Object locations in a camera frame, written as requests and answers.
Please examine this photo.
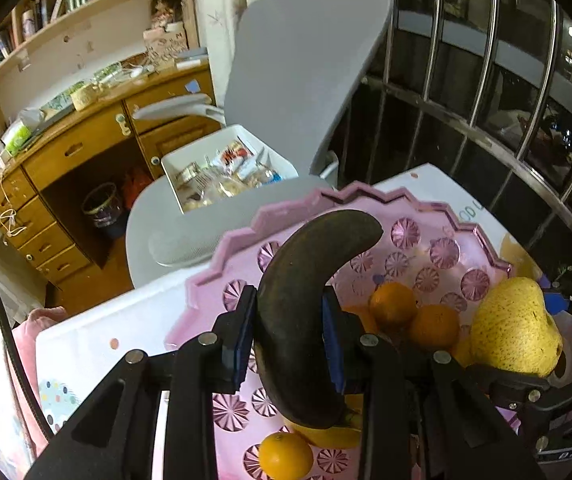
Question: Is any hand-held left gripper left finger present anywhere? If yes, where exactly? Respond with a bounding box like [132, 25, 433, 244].
[25, 285, 259, 480]

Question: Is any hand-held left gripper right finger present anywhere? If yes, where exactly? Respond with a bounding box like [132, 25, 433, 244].
[321, 290, 547, 480]

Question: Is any yellow pear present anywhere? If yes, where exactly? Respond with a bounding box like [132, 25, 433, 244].
[468, 276, 564, 378]

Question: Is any blackened banana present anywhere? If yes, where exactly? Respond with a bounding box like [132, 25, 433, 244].
[255, 210, 384, 430]

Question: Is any pink glass fruit bowl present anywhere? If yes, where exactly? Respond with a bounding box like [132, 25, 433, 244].
[165, 182, 542, 480]

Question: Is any yellow fruit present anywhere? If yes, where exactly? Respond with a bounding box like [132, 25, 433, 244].
[286, 410, 364, 450]

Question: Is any cartoon face printed tablecloth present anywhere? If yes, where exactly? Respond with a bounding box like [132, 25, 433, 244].
[35, 162, 572, 480]

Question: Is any white box of snacks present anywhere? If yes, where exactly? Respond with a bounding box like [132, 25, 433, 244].
[161, 124, 299, 215]

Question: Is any red bag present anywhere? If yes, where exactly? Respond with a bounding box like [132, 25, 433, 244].
[121, 165, 154, 211]

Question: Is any dark trash bin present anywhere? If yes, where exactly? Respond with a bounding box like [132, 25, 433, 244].
[81, 182, 129, 240]

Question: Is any pink cushion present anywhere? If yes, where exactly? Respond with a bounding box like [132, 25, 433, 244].
[8, 306, 69, 456]

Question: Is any metal window grille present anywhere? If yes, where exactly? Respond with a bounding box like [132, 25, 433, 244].
[361, 0, 572, 256]

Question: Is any wooden desk with drawers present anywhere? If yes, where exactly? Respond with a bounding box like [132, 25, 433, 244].
[0, 60, 217, 286]

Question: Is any grey office chair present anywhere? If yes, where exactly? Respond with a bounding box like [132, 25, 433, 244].
[125, 0, 394, 291]

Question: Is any green printed box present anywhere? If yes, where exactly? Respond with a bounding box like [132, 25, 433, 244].
[40, 92, 74, 116]

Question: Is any green packet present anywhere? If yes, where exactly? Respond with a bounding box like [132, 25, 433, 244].
[0, 120, 34, 156]

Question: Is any brown paper bag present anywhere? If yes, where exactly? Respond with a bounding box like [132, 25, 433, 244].
[143, 25, 189, 68]

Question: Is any white butterfly print curtain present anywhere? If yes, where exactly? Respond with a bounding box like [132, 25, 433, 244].
[191, 0, 287, 111]

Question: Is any wooden bookshelf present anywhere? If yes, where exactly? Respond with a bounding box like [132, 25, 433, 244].
[0, 0, 202, 111]

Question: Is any white cable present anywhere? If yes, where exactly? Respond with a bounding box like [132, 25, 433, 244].
[0, 155, 27, 236]

